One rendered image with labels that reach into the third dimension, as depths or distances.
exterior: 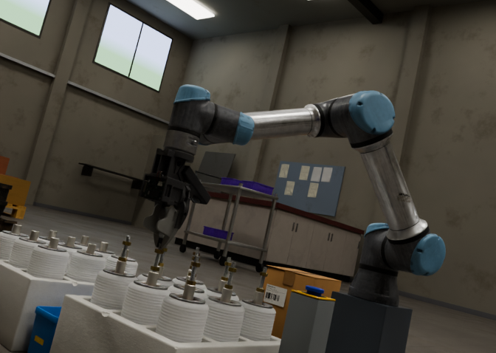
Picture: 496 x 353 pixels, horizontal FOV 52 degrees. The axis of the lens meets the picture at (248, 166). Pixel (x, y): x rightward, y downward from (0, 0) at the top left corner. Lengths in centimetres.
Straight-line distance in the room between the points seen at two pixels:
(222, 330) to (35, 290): 52
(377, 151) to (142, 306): 71
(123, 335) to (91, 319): 12
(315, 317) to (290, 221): 669
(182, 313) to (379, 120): 69
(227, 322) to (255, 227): 653
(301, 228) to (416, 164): 269
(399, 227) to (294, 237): 646
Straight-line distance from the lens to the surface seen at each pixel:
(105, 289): 122
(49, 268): 146
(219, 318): 113
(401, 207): 144
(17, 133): 1204
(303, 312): 109
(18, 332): 144
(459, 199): 919
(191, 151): 113
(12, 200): 658
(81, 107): 1270
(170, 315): 105
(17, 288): 146
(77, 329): 123
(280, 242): 764
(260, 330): 123
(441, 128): 963
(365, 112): 133
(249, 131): 119
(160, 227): 111
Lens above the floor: 40
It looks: 8 degrees up
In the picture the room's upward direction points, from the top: 13 degrees clockwise
